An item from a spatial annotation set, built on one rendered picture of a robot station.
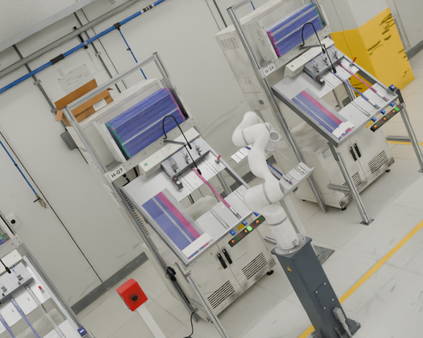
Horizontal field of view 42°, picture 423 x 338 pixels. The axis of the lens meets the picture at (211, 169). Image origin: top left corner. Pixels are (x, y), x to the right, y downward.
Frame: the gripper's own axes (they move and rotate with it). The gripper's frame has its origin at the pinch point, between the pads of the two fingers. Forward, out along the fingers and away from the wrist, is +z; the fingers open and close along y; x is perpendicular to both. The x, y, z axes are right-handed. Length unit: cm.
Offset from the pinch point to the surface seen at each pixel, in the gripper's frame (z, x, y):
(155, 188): 12, -37, 68
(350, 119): 2, 17, -79
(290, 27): -19, -64, -93
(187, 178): 10, -28, 47
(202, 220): 10, 2, 61
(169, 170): 5, -39, 55
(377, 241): 33, 93, -33
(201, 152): 3.3, -34.8, 28.4
